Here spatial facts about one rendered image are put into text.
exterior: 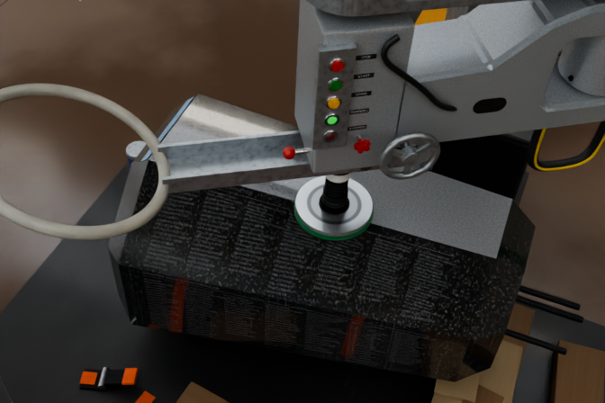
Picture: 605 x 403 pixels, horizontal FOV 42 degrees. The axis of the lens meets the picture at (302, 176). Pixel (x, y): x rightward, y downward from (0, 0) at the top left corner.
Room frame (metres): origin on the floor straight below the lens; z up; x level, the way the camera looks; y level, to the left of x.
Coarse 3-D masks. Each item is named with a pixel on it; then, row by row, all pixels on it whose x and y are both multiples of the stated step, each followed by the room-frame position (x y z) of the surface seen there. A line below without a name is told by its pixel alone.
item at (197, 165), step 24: (168, 144) 1.37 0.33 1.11; (192, 144) 1.37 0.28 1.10; (216, 144) 1.39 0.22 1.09; (240, 144) 1.40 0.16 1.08; (264, 144) 1.42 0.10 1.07; (288, 144) 1.44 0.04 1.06; (192, 168) 1.33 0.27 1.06; (216, 168) 1.34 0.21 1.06; (240, 168) 1.30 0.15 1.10; (264, 168) 1.31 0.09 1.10; (288, 168) 1.32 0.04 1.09; (360, 168) 1.37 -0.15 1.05
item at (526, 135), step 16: (416, 16) 2.50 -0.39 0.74; (448, 144) 1.93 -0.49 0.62; (464, 144) 1.92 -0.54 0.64; (480, 144) 1.90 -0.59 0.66; (496, 144) 1.88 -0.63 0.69; (512, 144) 1.86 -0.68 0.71; (528, 144) 1.84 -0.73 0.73; (448, 160) 1.94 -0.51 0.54; (464, 160) 1.92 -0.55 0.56; (480, 160) 1.90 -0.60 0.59; (496, 160) 1.87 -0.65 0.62; (512, 160) 1.86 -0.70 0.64; (448, 176) 1.93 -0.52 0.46; (464, 176) 1.91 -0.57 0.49; (480, 176) 1.89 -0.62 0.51; (496, 176) 1.87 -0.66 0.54; (512, 176) 1.85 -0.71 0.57; (496, 192) 1.86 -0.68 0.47; (512, 192) 1.84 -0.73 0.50
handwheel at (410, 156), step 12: (420, 132) 1.31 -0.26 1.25; (396, 144) 1.28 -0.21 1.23; (408, 144) 1.33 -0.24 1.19; (432, 144) 1.31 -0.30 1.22; (384, 156) 1.28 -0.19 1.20; (396, 156) 1.29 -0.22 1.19; (408, 156) 1.29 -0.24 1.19; (432, 156) 1.31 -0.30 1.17; (384, 168) 1.28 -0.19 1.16; (408, 168) 1.30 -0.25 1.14; (420, 168) 1.31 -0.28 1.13
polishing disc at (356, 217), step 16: (304, 192) 1.46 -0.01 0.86; (320, 192) 1.46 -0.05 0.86; (352, 192) 1.47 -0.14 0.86; (304, 208) 1.40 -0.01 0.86; (320, 208) 1.40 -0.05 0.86; (352, 208) 1.41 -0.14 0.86; (368, 208) 1.41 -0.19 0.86; (304, 224) 1.35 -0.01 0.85; (320, 224) 1.34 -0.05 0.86; (336, 224) 1.35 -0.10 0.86; (352, 224) 1.35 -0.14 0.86
